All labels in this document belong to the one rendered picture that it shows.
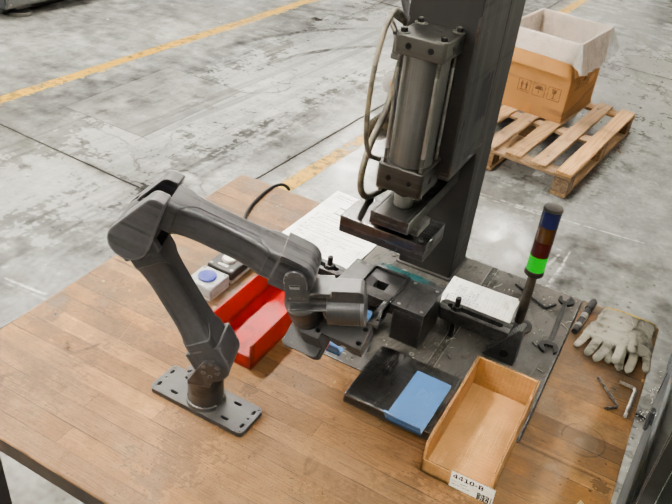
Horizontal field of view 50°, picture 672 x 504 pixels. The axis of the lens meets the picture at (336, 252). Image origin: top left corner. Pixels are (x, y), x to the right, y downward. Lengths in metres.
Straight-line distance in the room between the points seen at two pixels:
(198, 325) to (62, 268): 2.09
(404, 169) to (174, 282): 0.45
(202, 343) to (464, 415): 0.50
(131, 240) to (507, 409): 0.74
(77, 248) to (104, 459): 2.16
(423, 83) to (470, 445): 0.62
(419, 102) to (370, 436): 0.58
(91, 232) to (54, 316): 1.92
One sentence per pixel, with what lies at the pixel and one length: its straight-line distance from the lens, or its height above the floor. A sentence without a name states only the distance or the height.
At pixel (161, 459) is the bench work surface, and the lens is 1.25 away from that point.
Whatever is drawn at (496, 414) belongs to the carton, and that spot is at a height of 0.91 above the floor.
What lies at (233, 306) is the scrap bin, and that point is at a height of 0.93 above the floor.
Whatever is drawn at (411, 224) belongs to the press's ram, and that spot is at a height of 1.17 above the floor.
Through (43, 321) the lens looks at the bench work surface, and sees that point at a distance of 1.54.
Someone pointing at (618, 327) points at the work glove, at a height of 0.92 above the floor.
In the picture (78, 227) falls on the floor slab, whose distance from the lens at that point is 3.49.
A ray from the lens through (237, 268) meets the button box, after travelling 1.59.
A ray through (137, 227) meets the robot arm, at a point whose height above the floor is 1.28.
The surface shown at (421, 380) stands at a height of 0.92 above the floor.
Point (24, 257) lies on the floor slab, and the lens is 3.34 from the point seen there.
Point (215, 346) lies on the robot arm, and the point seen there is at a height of 1.06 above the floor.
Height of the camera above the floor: 1.86
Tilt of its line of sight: 34 degrees down
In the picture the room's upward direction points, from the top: 6 degrees clockwise
